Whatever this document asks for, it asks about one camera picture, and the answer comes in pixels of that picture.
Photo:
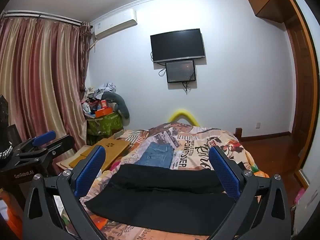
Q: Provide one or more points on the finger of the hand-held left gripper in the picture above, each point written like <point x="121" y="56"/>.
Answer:
<point x="45" y="137"/>
<point x="62" y="143"/>

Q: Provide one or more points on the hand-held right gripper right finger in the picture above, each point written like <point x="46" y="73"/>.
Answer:
<point x="222" y="170"/>

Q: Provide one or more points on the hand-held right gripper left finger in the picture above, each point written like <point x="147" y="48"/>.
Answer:
<point x="90" y="170"/>

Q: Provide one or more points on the black pants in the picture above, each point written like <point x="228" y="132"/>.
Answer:
<point x="160" y="200"/>

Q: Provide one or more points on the wooden lap table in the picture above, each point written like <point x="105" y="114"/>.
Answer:
<point x="112" y="146"/>

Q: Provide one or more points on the printed blanket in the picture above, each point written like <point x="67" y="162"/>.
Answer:
<point x="195" y="145"/>

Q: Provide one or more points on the orange cloth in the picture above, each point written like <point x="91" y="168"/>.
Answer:
<point x="11" y="215"/>

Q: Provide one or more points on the green storage box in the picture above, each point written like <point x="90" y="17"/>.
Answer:
<point x="107" y="126"/>

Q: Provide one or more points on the orange box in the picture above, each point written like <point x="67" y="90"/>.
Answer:
<point x="103" y="112"/>

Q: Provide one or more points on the pink striped curtain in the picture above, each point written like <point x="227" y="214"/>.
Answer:
<point x="37" y="80"/>

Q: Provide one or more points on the blue jeans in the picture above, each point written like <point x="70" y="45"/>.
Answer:
<point x="155" y="155"/>

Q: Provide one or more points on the yellow foam tube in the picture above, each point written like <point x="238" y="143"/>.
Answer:
<point x="183" y="113"/>

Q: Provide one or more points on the pile of crumpled clothes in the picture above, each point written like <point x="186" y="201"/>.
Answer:
<point x="105" y="88"/>

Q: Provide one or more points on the grey plush toy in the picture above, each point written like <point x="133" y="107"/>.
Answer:
<point x="122" y="103"/>

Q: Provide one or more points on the pink plastic slipper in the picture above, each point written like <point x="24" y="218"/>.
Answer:
<point x="300" y="196"/>

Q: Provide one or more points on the small black monitor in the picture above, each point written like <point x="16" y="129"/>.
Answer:
<point x="180" y="71"/>

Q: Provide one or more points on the white air conditioner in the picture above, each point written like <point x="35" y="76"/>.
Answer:
<point x="115" y="23"/>

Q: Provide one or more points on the wooden bed post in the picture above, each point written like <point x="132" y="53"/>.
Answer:
<point x="239" y="133"/>

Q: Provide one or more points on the curtain rail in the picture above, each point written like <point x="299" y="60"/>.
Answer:
<point x="37" y="15"/>

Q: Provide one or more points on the black wall television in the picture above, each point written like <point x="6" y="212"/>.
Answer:
<point x="177" y="45"/>

